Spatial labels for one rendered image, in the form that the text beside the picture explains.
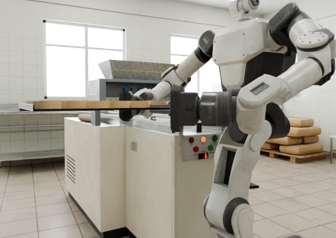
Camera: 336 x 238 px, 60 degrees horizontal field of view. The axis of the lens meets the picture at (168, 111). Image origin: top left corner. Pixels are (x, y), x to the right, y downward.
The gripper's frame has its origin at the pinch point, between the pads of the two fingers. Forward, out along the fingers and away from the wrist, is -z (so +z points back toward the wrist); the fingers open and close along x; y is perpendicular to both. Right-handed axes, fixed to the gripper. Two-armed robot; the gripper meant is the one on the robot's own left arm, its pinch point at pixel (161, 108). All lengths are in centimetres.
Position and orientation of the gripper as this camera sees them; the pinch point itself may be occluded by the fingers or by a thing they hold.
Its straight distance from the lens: 77.1
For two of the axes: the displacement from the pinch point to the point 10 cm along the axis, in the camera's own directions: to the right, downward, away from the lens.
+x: 0.0, -10.0, -0.3
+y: -2.4, 0.3, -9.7
